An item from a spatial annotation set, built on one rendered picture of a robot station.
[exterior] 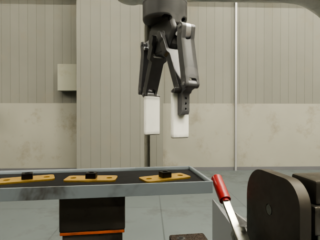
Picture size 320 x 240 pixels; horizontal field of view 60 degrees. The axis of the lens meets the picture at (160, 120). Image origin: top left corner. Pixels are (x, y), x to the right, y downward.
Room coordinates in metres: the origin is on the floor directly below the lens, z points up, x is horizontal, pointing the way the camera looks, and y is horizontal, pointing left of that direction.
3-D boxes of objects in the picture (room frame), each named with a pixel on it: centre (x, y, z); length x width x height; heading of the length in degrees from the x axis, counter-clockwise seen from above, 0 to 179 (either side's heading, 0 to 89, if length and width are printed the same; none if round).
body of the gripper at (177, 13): (0.47, -0.01, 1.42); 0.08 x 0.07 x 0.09; 31
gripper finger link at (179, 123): (0.43, -0.03, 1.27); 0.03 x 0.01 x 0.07; 121
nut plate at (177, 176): (0.47, -0.01, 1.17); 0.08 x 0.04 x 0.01; 117
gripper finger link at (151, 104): (0.51, 0.01, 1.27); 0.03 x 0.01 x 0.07; 121
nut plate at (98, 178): (0.46, 0.11, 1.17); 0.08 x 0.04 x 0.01; 91
